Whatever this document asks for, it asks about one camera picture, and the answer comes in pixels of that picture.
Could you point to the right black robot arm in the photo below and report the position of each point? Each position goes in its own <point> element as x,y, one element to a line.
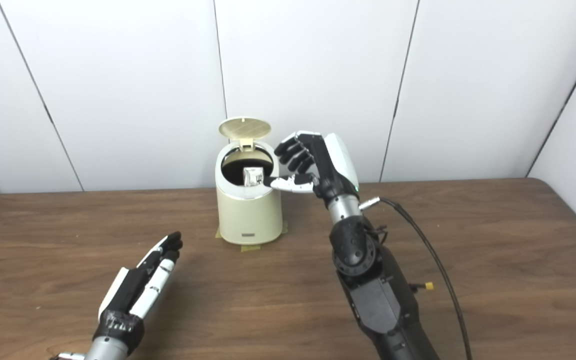
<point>373,290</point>

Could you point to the cream round bin lid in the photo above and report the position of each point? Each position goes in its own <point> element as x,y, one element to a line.
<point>244,127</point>

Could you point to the white green milk carton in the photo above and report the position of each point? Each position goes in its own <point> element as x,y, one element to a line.
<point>253,176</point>

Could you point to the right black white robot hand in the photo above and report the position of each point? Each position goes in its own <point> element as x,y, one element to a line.
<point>328,165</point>

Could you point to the cream-colored bin body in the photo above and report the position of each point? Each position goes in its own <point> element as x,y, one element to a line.
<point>249,215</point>

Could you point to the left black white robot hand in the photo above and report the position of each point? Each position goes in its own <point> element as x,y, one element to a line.
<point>135,290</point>

